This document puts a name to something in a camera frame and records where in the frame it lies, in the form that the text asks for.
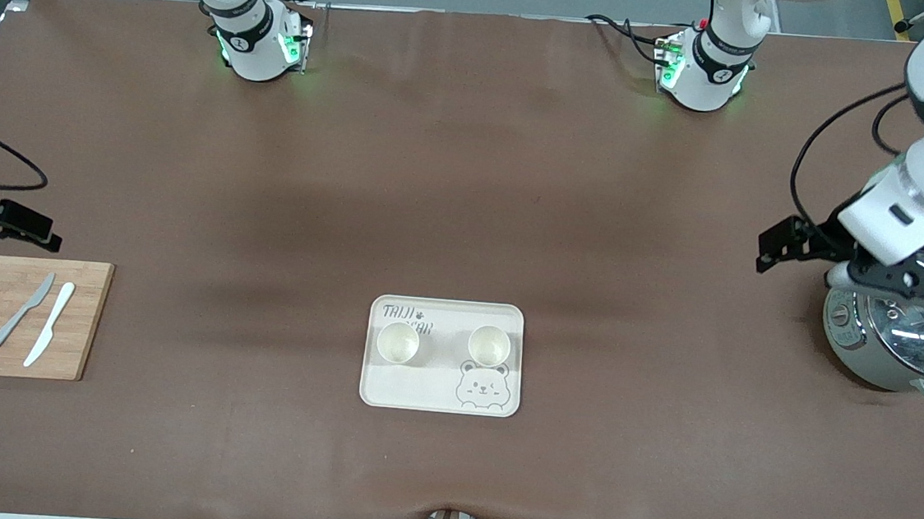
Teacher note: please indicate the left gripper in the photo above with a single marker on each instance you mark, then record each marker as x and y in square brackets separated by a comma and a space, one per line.
[816, 240]

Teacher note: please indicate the white ceramic cup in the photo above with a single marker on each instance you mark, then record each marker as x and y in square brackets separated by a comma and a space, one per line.
[398, 343]
[490, 346]

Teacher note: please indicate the cream bear print tray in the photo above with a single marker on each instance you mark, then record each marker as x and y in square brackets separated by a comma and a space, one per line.
[427, 389]

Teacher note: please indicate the sage green electric pot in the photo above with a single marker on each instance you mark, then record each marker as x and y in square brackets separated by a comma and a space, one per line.
[851, 340]

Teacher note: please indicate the brown table mat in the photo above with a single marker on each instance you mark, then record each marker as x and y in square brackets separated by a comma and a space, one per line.
[469, 169]

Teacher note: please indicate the wooden cutting board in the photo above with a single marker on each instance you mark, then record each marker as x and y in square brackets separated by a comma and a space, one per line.
[85, 329]

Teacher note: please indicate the white plastic knife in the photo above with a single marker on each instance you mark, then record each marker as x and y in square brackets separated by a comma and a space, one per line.
[50, 324]

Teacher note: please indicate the grey plastic knife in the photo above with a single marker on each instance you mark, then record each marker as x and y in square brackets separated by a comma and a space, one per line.
[19, 314]

